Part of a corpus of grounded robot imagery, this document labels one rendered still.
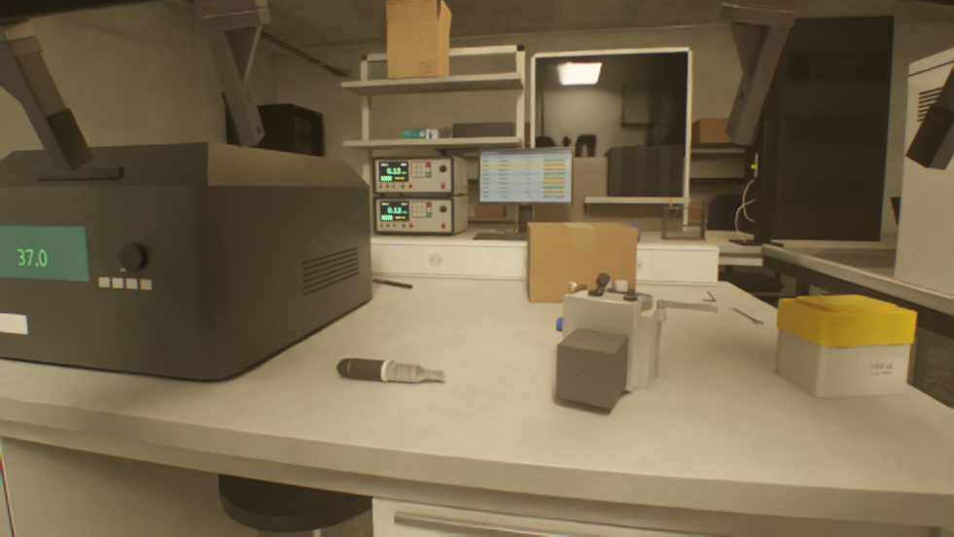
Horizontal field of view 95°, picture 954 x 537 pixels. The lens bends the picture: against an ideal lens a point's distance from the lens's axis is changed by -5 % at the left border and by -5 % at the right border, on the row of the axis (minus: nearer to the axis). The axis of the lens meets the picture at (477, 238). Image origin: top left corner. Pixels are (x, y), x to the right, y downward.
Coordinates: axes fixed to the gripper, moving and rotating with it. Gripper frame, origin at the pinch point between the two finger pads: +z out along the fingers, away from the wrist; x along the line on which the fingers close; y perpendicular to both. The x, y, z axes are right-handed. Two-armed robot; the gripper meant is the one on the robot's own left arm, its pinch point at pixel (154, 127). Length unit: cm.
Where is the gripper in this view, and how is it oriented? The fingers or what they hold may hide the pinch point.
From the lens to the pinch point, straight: 41.7
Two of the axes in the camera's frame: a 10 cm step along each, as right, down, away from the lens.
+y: -1.6, -4.9, 8.6
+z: 0.7, 8.6, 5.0
